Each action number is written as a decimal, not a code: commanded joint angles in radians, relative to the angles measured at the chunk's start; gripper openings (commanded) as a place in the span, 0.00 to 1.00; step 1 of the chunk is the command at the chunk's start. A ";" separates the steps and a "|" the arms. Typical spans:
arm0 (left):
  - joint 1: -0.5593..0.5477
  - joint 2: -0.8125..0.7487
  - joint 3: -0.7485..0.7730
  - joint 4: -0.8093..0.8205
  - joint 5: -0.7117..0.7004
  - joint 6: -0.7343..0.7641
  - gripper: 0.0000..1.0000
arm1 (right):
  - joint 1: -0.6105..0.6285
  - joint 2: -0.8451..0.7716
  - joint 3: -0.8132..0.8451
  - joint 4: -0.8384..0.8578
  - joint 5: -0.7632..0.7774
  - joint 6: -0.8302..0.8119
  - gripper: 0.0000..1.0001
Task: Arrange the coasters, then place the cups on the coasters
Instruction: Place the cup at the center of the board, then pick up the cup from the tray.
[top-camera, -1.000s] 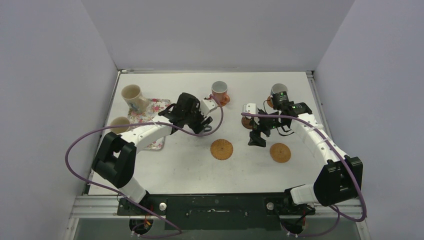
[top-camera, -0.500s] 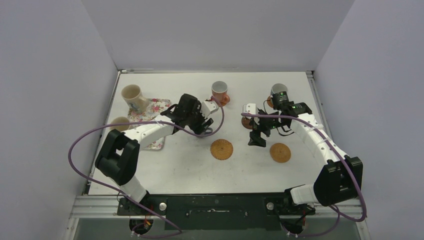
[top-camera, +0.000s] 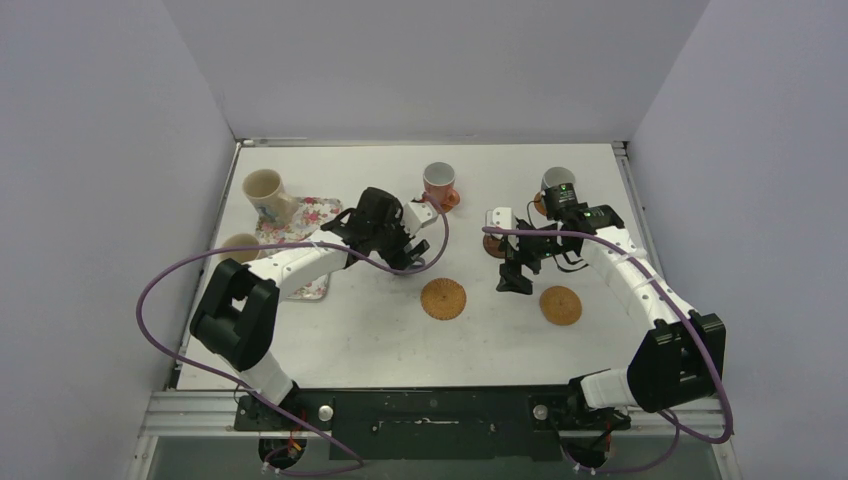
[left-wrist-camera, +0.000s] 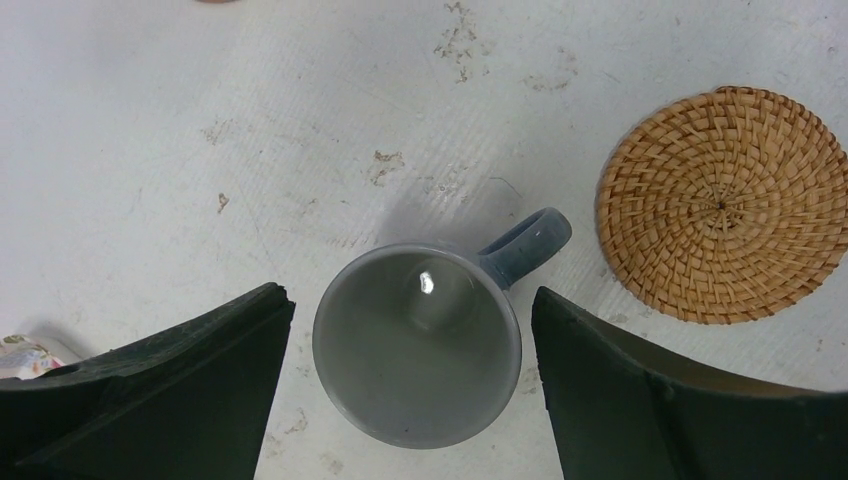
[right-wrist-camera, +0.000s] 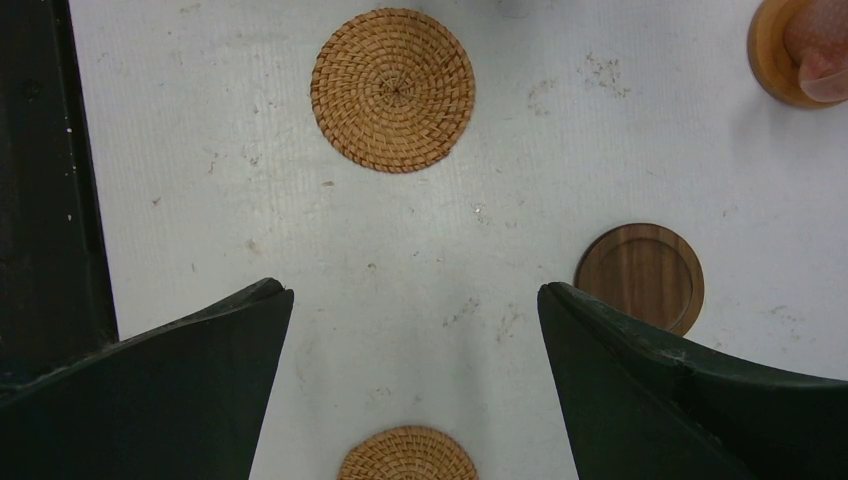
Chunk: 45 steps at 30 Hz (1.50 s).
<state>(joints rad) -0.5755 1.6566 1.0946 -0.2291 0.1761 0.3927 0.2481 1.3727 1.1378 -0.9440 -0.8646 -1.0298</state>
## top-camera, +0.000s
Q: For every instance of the cream cup at table edge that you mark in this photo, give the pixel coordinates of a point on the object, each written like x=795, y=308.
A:
x=241, y=256

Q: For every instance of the blue mug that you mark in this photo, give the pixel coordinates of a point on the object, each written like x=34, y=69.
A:
x=557, y=178

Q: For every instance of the pink mug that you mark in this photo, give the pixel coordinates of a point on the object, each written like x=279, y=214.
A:
x=439, y=182

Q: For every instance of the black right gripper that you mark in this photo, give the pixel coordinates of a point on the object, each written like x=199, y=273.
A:
x=524, y=251

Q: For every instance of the aluminium table frame rail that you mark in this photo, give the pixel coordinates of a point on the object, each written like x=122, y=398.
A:
x=186, y=414

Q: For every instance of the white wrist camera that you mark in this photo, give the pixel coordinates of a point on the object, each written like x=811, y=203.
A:
x=500, y=218
x=417, y=216

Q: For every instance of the woven rattan coaster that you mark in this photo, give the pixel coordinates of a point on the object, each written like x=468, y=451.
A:
x=560, y=306
x=443, y=299

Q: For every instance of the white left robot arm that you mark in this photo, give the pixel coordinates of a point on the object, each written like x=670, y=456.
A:
x=236, y=315

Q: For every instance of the large cream mug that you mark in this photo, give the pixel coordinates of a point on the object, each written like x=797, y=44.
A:
x=264, y=189

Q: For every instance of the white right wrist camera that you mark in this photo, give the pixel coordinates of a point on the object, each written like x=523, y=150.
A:
x=500, y=218

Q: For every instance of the floral rectangular tray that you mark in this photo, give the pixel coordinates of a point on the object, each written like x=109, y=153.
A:
x=311, y=214

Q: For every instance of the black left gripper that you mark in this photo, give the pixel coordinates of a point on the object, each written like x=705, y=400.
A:
x=396, y=257

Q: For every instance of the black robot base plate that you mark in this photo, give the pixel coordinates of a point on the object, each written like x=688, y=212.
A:
x=534, y=422

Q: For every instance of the dark walnut wooden coaster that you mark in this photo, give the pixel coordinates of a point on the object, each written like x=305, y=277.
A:
x=492, y=245

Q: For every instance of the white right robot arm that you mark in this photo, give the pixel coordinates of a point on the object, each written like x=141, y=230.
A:
x=680, y=356

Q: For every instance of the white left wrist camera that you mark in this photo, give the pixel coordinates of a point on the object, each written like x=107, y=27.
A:
x=417, y=216

